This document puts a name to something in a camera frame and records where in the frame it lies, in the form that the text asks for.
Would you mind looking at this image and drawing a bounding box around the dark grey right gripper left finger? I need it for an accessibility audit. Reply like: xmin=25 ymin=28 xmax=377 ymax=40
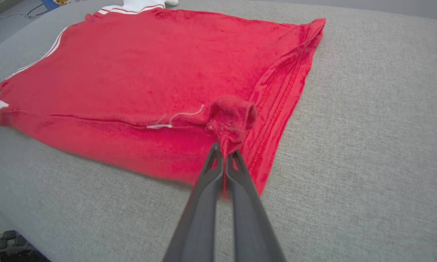
xmin=163 ymin=141 xmax=224 ymax=262

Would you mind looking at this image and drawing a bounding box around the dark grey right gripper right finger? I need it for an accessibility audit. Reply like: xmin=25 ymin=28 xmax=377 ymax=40
xmin=226 ymin=149 xmax=286 ymax=262

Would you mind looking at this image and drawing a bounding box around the red and white garment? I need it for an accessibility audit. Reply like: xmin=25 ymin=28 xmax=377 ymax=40
xmin=0 ymin=0 xmax=326 ymax=200

